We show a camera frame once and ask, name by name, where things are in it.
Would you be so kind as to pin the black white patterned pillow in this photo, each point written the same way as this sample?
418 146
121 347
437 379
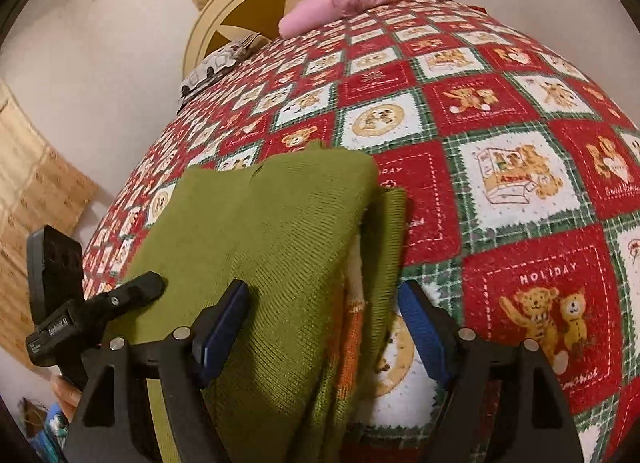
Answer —
215 65

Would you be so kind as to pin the red bear printed blanket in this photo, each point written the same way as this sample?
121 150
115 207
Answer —
500 93

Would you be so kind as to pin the green orange striped sweater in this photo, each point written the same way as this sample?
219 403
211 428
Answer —
280 243

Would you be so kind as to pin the blue patterned cloth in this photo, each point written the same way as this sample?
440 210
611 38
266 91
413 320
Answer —
47 430

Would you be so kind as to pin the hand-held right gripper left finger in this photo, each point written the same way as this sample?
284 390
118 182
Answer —
225 330

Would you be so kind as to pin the pink pillow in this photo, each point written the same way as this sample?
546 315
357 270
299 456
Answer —
340 3

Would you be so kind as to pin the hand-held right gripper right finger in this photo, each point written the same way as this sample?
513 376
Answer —
425 338

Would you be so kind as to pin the cream wooden headboard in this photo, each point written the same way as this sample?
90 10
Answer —
240 18

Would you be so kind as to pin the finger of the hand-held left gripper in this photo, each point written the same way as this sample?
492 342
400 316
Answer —
132 293

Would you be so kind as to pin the person's left hand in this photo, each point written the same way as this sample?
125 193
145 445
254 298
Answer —
67 395

